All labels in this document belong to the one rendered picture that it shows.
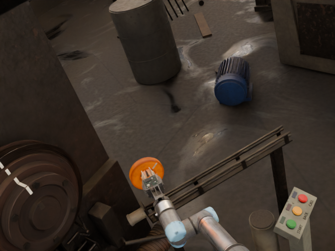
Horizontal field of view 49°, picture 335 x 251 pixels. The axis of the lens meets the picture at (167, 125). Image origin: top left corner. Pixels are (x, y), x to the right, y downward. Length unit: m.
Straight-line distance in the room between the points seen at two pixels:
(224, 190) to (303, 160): 0.61
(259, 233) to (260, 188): 0.85
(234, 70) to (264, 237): 1.83
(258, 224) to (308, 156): 1.14
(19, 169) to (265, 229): 1.11
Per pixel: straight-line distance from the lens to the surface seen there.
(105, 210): 1.73
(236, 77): 3.23
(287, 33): 3.66
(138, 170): 1.59
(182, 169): 2.93
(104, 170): 1.81
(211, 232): 1.40
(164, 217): 1.44
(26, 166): 1.36
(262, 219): 1.83
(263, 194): 2.61
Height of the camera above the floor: 1.98
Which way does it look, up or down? 35 degrees down
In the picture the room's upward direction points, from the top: 20 degrees counter-clockwise
